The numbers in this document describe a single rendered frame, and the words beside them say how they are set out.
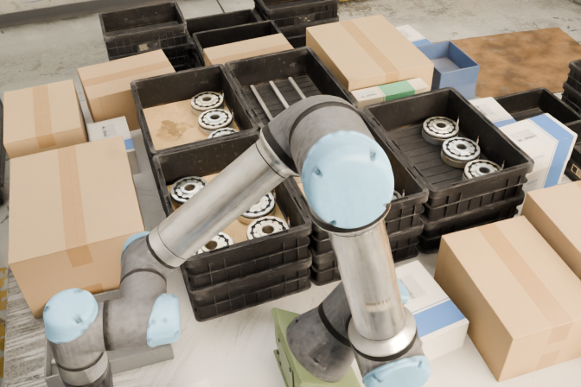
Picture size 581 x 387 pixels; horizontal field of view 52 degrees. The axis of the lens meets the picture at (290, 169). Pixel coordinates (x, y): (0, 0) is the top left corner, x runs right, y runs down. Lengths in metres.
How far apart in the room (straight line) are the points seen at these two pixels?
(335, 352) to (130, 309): 0.44
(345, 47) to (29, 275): 1.23
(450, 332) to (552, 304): 0.22
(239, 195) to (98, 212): 0.64
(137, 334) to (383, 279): 0.37
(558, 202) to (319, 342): 0.69
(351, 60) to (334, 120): 1.22
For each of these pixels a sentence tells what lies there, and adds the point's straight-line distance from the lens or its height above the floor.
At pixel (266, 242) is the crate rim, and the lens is 1.33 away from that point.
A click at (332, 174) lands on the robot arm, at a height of 1.40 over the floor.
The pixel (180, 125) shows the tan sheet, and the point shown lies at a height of 0.83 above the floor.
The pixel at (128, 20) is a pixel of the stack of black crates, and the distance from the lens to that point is 3.30.
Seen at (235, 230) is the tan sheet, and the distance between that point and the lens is 1.50.
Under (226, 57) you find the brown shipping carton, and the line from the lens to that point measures 2.15.
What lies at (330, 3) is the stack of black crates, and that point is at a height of 0.57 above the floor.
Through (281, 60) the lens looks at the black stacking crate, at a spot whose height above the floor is 0.90.
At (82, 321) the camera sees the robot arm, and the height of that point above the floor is 1.19.
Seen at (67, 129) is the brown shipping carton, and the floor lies 0.86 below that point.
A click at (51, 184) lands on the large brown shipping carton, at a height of 0.90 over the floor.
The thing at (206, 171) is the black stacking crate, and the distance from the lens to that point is 1.66.
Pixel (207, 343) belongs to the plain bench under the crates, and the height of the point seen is 0.70.
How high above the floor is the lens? 1.89
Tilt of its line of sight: 39 degrees down
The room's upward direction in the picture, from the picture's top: 2 degrees counter-clockwise
